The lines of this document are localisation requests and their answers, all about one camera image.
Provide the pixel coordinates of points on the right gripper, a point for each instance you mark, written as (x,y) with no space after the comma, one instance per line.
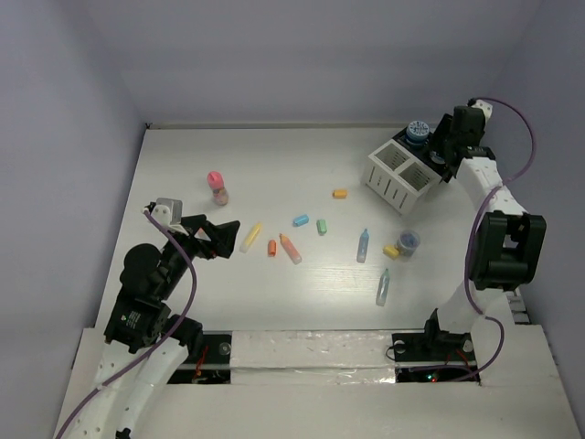
(438,141)

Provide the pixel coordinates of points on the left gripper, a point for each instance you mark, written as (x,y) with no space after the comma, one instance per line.
(221,243)

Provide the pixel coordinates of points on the blue lid jar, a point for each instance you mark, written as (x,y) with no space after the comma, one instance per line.
(417,133)

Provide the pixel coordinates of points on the pink cap bottle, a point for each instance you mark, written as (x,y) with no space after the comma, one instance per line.
(217,185)

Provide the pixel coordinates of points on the orange marker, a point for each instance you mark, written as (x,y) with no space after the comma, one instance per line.
(290,249)

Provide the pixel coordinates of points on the clear jar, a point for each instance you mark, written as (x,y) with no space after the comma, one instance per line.
(407,243)
(436,158)

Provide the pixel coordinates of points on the orange cap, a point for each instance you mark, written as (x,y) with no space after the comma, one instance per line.
(339,194)
(272,248)

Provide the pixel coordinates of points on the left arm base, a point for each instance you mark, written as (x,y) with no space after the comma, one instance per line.
(211,365)

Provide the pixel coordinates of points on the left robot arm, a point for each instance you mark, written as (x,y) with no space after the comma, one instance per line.
(144,342)

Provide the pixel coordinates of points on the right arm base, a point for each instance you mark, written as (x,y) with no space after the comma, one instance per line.
(420,357)

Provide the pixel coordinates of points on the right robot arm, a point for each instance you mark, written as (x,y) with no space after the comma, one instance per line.
(505,239)

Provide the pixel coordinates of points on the yellow marker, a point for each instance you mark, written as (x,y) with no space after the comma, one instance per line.
(251,237)

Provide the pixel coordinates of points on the black and white organizer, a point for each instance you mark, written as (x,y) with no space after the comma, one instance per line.
(401,174)

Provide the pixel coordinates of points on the blue cap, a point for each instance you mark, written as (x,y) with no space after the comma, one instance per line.
(300,220)

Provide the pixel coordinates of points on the green cap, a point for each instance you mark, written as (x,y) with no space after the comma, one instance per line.
(321,227)

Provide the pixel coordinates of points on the yellow cap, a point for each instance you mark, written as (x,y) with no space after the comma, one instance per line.
(391,251)

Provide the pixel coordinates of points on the blue marker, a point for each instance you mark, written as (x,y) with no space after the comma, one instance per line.
(361,253)

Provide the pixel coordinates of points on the green marker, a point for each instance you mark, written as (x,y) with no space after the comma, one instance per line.
(383,287)

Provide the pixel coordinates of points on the foil tape strip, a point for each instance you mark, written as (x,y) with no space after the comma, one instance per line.
(311,358)

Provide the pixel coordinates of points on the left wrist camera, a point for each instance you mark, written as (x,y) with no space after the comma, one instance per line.
(167,212)

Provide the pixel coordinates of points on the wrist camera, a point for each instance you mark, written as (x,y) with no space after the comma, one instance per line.
(483,105)
(167,212)

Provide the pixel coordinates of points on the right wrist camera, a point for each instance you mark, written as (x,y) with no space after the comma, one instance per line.
(483,105)

